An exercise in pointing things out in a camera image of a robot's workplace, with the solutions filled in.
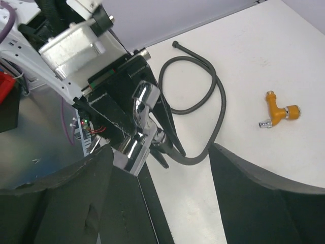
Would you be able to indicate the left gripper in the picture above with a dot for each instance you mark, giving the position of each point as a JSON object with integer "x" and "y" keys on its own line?
{"x": 120, "y": 80}

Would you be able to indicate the orange plastic faucet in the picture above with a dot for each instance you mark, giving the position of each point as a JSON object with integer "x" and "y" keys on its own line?
{"x": 276, "y": 114}

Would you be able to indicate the red plastic bin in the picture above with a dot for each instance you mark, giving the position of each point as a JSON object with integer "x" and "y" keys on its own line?
{"x": 7, "y": 85}

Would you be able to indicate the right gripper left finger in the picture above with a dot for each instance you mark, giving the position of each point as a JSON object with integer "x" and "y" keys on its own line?
{"x": 63, "y": 207}

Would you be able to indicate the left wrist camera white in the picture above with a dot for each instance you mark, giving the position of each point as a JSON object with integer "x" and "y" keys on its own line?
{"x": 84, "y": 48}

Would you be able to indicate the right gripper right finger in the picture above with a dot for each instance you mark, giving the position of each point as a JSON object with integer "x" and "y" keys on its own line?
{"x": 259, "y": 206}

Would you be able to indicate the chrome lever faucet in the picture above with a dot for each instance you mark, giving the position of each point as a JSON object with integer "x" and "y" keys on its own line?
{"x": 134, "y": 150}

